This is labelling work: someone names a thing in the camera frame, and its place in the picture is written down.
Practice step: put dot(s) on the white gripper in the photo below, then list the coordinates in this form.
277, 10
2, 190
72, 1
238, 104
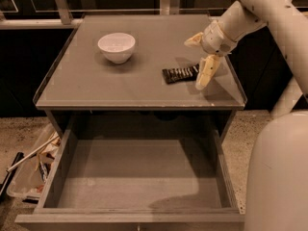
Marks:
216, 38

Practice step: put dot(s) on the dark chocolate rxbar wrapper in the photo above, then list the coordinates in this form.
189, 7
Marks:
174, 75

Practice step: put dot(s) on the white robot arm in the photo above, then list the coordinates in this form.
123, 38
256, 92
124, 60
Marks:
277, 182

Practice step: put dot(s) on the grey cabinet with glass top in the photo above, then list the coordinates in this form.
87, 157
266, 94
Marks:
82, 79

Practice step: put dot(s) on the open grey top drawer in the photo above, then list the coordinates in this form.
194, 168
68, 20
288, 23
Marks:
109, 184

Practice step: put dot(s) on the white ceramic bowl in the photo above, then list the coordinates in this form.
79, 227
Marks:
117, 47

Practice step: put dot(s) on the white stick in bin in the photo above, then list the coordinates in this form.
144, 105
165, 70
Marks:
31, 154

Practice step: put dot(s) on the snack packets in bin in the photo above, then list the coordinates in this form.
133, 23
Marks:
45, 159

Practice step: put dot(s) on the clear plastic bin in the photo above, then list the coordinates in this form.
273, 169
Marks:
26, 178

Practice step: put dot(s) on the black flat object on floor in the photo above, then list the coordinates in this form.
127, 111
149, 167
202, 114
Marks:
9, 176

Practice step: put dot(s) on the metal railing frame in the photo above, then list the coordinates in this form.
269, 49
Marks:
65, 13

